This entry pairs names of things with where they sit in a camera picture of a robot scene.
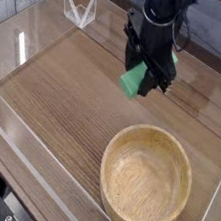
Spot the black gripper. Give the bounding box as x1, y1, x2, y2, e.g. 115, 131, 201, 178
123, 9, 176, 97

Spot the green rectangular block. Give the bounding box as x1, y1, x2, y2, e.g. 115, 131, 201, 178
119, 52, 178, 99

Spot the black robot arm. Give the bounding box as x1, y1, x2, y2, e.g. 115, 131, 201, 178
119, 0, 197, 98

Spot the oval wooden bowl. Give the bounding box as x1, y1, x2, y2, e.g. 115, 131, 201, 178
99, 124, 193, 221

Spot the clear acrylic corner bracket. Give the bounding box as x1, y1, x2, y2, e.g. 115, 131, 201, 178
63, 0, 98, 29

